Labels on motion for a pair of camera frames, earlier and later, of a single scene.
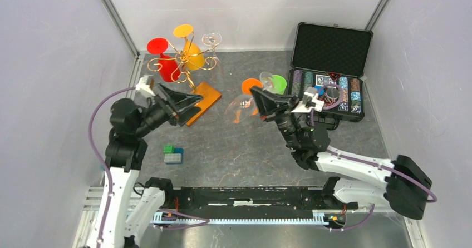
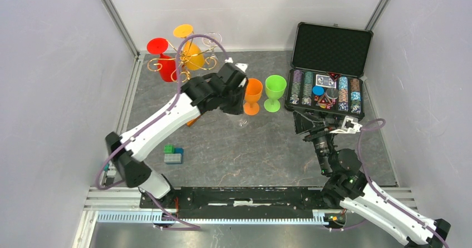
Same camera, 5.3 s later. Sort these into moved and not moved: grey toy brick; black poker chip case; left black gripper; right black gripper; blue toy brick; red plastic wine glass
Moved: right black gripper; left black gripper
Not moved: blue toy brick; grey toy brick; black poker chip case; red plastic wine glass
